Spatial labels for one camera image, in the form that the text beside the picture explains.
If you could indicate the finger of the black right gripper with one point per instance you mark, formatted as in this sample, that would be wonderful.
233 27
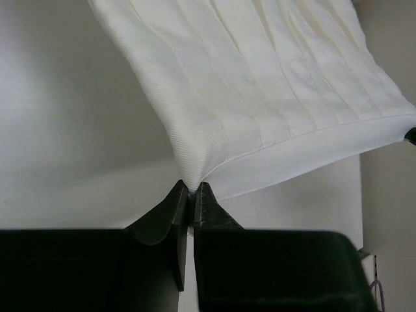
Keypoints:
410 136

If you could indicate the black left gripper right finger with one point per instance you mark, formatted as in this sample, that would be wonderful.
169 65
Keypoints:
241 269

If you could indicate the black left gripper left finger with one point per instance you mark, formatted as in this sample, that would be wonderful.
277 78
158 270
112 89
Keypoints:
138 268

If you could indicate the white pleated skirt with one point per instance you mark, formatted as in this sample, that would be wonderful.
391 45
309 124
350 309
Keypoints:
254 93

